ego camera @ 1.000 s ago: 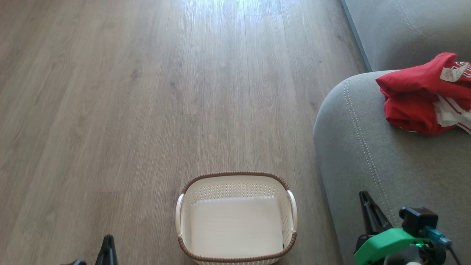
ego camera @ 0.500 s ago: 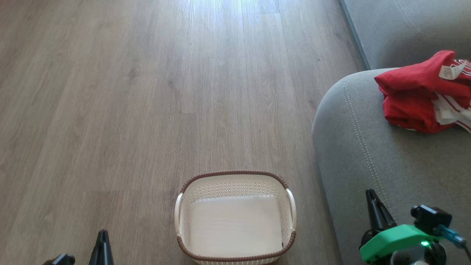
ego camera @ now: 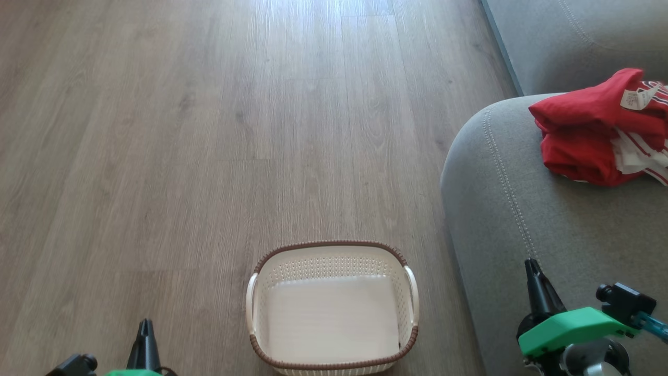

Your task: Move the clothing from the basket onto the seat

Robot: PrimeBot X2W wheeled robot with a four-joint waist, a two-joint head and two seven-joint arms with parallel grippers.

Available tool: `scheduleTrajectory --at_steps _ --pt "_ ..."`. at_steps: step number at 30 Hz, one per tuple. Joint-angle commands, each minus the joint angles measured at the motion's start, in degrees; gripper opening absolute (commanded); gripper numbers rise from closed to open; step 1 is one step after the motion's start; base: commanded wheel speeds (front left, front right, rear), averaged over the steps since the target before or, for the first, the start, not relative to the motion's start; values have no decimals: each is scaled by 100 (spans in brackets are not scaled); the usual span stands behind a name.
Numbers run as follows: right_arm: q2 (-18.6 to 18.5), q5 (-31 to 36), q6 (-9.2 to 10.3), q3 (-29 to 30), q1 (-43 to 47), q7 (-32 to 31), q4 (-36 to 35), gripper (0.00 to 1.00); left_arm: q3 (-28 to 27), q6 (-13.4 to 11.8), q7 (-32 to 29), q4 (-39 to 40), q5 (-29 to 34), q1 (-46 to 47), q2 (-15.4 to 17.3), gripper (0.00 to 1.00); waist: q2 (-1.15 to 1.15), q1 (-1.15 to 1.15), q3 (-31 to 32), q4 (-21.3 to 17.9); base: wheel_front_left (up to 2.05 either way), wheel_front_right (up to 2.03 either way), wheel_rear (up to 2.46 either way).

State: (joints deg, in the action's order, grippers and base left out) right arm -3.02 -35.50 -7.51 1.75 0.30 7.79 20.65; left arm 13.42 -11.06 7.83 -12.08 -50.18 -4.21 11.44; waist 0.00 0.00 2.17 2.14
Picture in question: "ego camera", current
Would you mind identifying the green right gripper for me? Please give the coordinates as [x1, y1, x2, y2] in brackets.
[518, 258, 639, 360]

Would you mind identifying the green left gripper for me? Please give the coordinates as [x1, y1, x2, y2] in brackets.
[104, 319, 163, 376]

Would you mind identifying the red garment with white trim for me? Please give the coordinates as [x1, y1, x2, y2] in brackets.
[528, 67, 668, 187]

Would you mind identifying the grey sofa seat with seam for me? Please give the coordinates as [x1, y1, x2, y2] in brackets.
[439, 93, 668, 376]

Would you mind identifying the cream basket with brown rim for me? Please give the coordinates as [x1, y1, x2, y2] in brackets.
[245, 240, 420, 376]

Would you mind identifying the grey sofa section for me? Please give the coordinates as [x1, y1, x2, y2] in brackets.
[480, 0, 668, 98]

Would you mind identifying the teal right camera connector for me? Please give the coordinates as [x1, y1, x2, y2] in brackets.
[637, 312, 668, 344]

